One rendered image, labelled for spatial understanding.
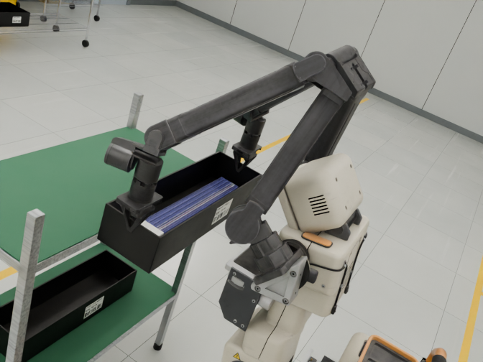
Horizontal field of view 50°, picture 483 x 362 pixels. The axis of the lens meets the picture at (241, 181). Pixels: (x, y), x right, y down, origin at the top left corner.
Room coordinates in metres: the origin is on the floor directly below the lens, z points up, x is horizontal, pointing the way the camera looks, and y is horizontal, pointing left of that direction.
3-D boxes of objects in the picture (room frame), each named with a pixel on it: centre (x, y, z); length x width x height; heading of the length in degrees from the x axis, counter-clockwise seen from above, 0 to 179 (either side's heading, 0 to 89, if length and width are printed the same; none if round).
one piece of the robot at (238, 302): (1.22, -0.15, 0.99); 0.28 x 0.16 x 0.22; 160
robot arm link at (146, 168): (1.05, 0.22, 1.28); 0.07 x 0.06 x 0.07; 87
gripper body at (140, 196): (1.05, 0.21, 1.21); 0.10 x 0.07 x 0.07; 160
